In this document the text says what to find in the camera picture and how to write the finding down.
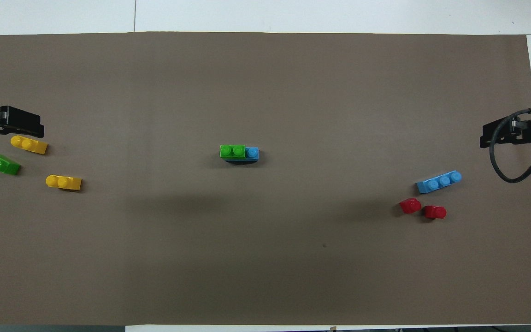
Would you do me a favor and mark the green two-stud toy brick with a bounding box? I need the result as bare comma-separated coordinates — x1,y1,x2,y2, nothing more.
0,153,21,176
220,144,247,160

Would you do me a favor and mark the blue three-stud toy brick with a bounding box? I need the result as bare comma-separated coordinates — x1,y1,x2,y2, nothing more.
416,171,462,194
224,146,260,165

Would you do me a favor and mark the yellow two-stud toy brick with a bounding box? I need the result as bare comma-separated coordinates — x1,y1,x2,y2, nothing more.
46,174,83,191
10,135,49,155

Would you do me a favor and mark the brown table mat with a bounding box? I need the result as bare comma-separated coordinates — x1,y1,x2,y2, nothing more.
0,31,531,326

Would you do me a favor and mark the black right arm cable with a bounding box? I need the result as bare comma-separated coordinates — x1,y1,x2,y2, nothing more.
490,108,531,184

